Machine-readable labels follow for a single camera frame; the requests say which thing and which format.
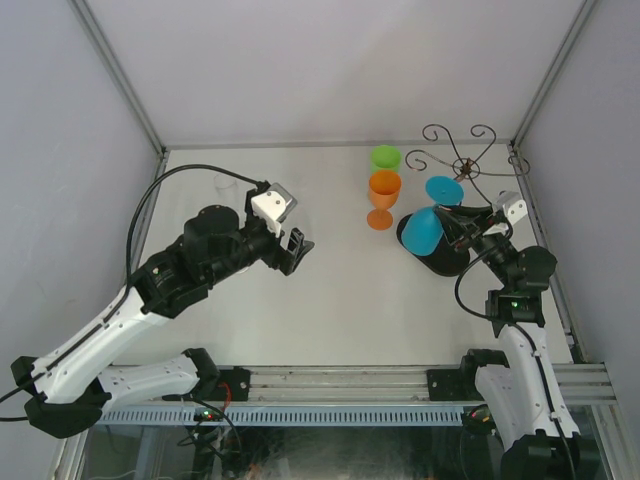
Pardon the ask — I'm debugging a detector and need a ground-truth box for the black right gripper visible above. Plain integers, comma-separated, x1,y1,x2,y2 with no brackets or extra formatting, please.
434,201,516,289

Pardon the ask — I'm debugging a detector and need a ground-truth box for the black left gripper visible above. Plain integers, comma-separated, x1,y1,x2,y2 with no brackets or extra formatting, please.
205,191,313,286

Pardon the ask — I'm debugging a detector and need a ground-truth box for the blue plastic wine glass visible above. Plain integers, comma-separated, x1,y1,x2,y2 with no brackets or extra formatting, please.
401,176,464,256

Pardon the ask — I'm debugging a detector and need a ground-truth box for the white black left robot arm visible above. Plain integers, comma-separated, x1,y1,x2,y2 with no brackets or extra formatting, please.
11,183,314,439

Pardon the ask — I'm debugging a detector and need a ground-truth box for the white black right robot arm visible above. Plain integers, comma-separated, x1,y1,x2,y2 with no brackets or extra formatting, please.
434,206,581,479

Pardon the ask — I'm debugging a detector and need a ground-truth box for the orange plastic wine glass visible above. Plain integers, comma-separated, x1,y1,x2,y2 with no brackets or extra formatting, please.
367,170,402,231

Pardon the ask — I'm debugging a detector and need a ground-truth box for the green plastic wine glass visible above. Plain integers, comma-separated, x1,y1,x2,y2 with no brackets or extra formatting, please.
370,145,403,174

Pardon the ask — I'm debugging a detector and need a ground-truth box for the clear champagne flute back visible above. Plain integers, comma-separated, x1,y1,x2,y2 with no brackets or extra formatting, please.
214,173,238,198

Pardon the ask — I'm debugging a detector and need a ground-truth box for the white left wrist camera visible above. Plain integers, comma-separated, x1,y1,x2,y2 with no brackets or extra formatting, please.
250,183,297,238

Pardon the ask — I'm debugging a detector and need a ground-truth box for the black left camera cable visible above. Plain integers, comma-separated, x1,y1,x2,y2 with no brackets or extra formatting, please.
124,164,266,296

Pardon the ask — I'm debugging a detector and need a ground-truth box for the black camera cable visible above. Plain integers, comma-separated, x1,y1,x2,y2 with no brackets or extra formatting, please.
124,164,266,296
453,227,576,480

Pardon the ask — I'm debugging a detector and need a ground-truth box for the black right camera cable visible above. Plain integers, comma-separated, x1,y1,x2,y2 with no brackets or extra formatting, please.
453,227,576,480

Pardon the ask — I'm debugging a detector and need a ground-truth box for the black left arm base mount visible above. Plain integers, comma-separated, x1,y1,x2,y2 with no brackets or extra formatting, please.
199,366,251,402

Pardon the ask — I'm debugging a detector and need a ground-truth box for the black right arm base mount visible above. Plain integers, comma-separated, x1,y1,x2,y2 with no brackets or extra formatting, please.
426,369,478,402

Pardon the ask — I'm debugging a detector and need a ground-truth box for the aluminium front frame rail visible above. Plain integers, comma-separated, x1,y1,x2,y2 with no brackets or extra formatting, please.
104,363,617,406

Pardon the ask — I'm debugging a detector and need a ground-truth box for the blue slotted cable duct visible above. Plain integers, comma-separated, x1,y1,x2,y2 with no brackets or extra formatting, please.
98,404,464,427

